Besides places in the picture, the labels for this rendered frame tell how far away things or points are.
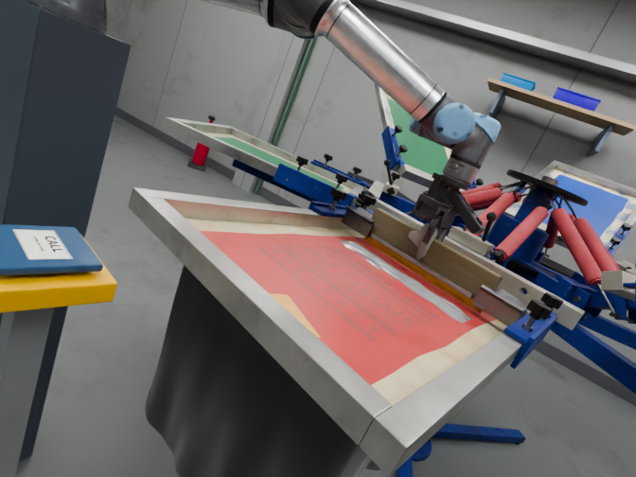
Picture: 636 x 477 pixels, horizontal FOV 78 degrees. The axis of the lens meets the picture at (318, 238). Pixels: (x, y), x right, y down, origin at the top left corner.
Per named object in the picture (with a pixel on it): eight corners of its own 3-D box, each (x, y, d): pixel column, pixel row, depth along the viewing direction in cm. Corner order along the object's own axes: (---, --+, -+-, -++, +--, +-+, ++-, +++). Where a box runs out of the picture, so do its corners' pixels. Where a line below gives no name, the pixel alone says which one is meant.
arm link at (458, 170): (484, 171, 94) (472, 166, 87) (474, 188, 95) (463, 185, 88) (455, 160, 98) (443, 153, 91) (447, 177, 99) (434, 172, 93)
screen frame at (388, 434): (388, 478, 36) (407, 448, 35) (127, 206, 69) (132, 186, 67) (540, 333, 98) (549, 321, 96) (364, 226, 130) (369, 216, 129)
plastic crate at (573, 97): (589, 118, 331) (596, 106, 328) (593, 113, 310) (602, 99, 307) (548, 105, 343) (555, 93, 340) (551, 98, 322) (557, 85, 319)
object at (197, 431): (256, 620, 59) (379, 400, 46) (131, 406, 84) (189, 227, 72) (271, 605, 61) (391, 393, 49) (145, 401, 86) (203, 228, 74)
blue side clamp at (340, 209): (313, 232, 104) (324, 208, 102) (301, 223, 107) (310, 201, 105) (371, 235, 128) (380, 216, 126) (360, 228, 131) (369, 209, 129)
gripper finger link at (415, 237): (401, 251, 100) (420, 219, 99) (421, 262, 97) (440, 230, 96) (397, 249, 98) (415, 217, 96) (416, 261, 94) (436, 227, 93)
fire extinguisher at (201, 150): (212, 172, 520) (228, 122, 500) (195, 170, 492) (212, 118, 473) (196, 164, 530) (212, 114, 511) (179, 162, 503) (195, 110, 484)
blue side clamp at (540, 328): (514, 369, 73) (534, 339, 72) (489, 352, 76) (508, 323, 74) (542, 340, 97) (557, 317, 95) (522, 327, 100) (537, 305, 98)
